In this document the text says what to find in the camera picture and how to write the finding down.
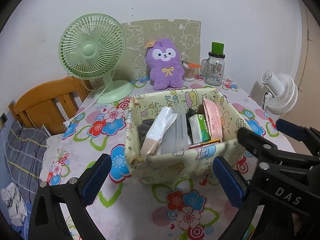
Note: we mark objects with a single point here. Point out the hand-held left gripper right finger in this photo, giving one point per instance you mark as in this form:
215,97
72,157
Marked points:
230,182

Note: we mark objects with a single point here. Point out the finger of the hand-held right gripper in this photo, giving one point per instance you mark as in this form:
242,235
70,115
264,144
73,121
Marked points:
257,147
291,128

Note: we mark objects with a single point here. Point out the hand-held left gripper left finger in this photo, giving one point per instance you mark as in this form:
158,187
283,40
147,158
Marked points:
96,180

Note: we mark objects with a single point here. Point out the pink pack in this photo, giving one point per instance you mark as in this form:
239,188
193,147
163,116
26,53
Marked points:
212,122

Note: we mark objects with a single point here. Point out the yellow printed fabric storage box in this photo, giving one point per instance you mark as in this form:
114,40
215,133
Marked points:
175,165

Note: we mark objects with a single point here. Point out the green tissue pack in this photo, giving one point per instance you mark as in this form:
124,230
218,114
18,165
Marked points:
200,130

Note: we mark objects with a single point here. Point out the grey sock bundle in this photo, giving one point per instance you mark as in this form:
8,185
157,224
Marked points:
145,128

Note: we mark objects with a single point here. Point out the clear plastic pack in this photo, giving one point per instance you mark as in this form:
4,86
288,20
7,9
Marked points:
177,132

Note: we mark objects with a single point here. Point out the black sock bundle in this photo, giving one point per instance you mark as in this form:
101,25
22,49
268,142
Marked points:
190,113

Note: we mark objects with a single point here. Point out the white floor fan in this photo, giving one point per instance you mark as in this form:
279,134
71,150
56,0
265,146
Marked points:
282,97

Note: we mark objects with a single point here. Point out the beige door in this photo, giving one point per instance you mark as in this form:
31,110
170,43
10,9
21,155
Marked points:
310,55

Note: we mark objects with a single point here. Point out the grey plaid pillow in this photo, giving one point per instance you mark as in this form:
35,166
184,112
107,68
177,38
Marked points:
22,150

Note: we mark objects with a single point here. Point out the crumpled white cloth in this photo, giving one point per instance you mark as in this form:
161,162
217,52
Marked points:
13,202

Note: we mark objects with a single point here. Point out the glass jar mug green lid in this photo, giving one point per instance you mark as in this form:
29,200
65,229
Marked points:
215,72

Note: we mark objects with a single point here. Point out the blue bed sheet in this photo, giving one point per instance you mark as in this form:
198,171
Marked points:
5,172

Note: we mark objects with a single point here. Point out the cotton swab jar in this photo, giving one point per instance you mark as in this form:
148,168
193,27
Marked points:
188,73

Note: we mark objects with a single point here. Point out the purple plush toy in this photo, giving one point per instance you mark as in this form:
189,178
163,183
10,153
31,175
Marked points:
165,77

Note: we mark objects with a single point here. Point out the green desk fan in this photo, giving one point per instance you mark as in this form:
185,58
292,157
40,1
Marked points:
88,50

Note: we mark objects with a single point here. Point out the green printed board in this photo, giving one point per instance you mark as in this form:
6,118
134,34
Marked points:
175,30

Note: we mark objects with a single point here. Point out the wall socket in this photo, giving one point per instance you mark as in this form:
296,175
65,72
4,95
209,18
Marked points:
3,118

